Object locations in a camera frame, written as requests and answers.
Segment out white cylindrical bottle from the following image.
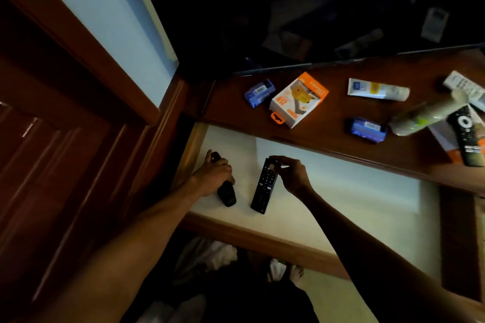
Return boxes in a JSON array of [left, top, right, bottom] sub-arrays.
[[389, 89, 470, 137]]

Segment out black remote with white ring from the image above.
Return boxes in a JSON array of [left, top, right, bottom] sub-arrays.
[[447, 105, 485, 168]]

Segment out white remote control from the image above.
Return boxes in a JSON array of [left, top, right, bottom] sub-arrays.
[[443, 70, 485, 113]]

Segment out person's foot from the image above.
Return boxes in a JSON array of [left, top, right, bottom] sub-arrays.
[[289, 264, 305, 289]]

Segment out person's black shorts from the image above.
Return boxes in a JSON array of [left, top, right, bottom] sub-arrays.
[[201, 258, 321, 323]]

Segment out blue battery pack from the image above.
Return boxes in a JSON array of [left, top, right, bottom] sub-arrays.
[[349, 117, 387, 144], [244, 78, 276, 109]]

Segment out long black remote control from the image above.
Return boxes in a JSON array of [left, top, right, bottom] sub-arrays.
[[250, 158, 280, 215]]

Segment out black television screen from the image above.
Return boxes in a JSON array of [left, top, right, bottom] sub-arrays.
[[131, 0, 485, 78]]

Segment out brown wooden door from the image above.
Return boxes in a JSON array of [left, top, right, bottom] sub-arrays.
[[0, 0, 187, 323]]

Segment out brown wooden desk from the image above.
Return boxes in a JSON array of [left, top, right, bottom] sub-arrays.
[[171, 47, 485, 303]]

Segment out person's right hand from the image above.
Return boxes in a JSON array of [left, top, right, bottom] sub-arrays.
[[269, 155, 314, 199]]

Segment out person's left forearm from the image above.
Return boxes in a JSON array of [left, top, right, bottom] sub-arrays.
[[36, 178, 207, 323]]

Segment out orange and white box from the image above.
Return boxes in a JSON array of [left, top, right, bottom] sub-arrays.
[[269, 72, 329, 129]]

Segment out white and orange card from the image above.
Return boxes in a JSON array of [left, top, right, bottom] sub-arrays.
[[428, 107, 485, 165]]

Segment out white cloth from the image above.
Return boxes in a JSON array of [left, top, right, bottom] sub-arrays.
[[136, 236, 239, 323]]

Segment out person's left hand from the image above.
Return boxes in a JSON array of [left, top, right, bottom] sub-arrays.
[[190, 149, 236, 197]]

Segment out white cream tube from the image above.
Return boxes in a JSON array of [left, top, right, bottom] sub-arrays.
[[347, 78, 411, 102]]

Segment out person's right forearm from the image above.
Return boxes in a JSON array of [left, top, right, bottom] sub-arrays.
[[298, 186, 485, 323]]

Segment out small black remote control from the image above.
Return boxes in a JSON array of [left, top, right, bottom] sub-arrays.
[[210, 152, 237, 208]]

